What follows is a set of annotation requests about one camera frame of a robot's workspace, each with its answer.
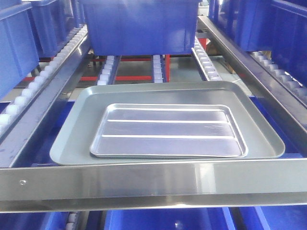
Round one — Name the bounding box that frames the shelf divider rail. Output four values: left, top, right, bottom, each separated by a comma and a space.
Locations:
198, 16, 307, 139
0, 28, 90, 168

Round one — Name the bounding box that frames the blue bin shelf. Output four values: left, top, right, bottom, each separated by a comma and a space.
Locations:
0, 2, 39, 98
80, 0, 199, 56
209, 0, 307, 85

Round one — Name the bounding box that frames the shelf roller track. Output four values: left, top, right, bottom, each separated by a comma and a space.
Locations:
0, 25, 88, 136
251, 51, 307, 105

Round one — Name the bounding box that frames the blue bin right upper shelf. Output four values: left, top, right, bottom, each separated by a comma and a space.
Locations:
209, 0, 307, 85

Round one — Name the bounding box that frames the silver ribbed metal tray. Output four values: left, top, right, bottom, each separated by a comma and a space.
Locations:
90, 103, 248, 159

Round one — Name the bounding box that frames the large grey plastic tray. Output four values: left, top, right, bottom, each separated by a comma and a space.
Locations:
50, 81, 285, 165

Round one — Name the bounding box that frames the blue bin centre upper shelf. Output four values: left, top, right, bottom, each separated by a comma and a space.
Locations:
80, 0, 199, 56

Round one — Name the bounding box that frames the blue bin left upper shelf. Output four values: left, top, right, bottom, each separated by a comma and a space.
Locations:
0, 2, 39, 98

